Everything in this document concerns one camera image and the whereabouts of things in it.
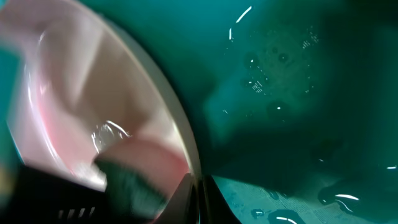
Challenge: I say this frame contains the white plate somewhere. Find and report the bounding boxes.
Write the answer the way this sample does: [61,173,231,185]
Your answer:
[1,0,201,194]

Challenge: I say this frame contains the green and pink sponge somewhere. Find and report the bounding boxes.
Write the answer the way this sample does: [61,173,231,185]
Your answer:
[94,138,190,220]

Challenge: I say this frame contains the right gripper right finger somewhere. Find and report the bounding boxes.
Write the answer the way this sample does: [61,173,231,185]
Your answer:
[199,175,241,224]

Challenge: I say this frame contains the teal plastic tray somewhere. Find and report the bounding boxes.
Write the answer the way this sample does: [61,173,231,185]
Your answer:
[1,0,397,223]

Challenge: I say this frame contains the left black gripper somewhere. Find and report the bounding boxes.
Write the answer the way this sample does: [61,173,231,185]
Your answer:
[1,166,125,224]

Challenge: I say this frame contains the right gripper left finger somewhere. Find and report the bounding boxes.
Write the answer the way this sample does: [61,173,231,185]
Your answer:
[154,173,199,224]

